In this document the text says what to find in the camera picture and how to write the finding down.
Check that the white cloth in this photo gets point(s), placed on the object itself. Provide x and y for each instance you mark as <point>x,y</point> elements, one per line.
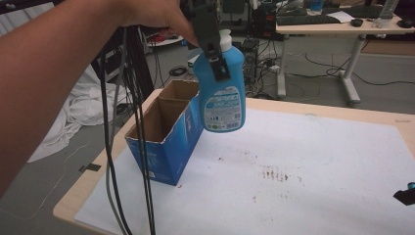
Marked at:
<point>81,111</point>

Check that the white power strip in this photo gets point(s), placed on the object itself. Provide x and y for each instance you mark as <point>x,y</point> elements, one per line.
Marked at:
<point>271,69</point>

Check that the person's left hand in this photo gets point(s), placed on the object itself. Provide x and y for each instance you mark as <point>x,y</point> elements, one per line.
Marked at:
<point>153,13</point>

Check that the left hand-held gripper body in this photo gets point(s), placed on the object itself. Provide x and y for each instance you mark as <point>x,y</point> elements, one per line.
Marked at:
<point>205,26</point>

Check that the black computer mouse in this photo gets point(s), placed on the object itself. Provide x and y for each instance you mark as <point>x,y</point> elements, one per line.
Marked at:
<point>356,22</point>
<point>405,23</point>

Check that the black tape piece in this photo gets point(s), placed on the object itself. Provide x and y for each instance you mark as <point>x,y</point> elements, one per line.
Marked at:
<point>89,167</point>

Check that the blue detergent bottle white cap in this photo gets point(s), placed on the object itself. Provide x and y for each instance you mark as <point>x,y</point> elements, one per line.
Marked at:
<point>225,107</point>

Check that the clear plastic item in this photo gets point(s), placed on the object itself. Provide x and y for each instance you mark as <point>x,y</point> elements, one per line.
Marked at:
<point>380,22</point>

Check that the blue cardboard box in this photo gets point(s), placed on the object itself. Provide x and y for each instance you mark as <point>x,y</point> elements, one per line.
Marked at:
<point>169,153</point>

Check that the wooden desk white legs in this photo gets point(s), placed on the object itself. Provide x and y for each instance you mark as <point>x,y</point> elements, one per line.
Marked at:
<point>342,30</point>

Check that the white paper sheet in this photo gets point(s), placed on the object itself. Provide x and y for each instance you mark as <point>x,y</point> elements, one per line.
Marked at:
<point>341,16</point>

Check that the white paper mat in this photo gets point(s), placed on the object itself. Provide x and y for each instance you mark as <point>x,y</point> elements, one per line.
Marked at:
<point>261,202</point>

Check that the round white table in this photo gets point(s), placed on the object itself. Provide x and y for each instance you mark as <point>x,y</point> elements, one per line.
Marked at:
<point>169,41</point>

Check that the black computer tower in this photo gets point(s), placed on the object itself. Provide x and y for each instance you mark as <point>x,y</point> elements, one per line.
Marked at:
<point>250,58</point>

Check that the black keyboard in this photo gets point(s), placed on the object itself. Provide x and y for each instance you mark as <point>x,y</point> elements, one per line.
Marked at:
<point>306,20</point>
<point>365,11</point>

